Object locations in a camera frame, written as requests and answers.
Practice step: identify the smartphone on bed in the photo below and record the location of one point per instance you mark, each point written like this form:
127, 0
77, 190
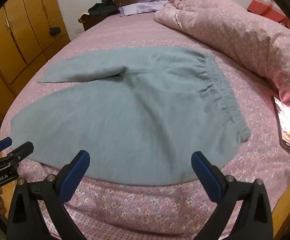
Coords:
283, 124

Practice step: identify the pink floral duvet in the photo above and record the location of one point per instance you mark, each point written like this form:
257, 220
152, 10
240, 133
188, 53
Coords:
257, 43

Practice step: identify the dark wooden nightstand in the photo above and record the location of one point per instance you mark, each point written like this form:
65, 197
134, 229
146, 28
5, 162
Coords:
89, 21

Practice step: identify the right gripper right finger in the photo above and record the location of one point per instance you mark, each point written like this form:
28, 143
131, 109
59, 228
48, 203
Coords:
254, 220

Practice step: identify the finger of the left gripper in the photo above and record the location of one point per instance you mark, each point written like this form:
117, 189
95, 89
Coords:
5, 143
18, 154

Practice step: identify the grey-green pants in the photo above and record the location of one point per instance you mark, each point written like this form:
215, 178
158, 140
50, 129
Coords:
139, 112

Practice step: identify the black clothes pile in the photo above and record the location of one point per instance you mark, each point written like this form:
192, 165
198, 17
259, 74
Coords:
106, 8

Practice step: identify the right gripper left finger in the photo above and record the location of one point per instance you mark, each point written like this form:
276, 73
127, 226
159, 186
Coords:
25, 219

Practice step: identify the wall socket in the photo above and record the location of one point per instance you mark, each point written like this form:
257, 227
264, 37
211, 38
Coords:
79, 31

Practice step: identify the pink floral bed sheet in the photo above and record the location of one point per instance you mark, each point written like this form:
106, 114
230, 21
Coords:
106, 210

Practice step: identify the black bag on wardrobe handle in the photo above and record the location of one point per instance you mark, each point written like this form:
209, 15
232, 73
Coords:
54, 31

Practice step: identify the wooden wardrobe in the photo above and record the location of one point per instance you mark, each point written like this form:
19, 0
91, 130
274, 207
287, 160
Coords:
25, 44

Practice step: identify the purple pillow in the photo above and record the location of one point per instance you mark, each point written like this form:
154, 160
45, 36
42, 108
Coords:
142, 8

